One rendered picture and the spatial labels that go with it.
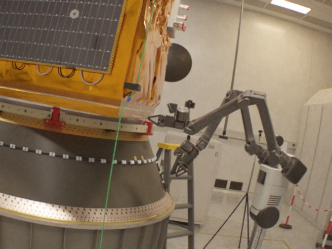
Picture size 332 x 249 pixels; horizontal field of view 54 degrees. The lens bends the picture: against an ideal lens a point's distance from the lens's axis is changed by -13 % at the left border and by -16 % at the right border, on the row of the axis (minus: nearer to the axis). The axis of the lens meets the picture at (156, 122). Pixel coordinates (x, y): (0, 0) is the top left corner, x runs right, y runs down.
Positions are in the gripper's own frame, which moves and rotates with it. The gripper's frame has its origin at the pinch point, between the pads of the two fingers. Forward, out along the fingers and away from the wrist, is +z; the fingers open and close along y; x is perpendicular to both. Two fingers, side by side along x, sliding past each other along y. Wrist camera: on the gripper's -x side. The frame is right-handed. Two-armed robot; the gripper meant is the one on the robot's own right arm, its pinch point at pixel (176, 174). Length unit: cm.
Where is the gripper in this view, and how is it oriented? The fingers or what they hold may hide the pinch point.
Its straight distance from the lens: 240.5
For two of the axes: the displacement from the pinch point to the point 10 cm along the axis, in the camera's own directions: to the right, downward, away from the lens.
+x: 7.6, 6.5, 0.7
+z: -6.5, 7.6, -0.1
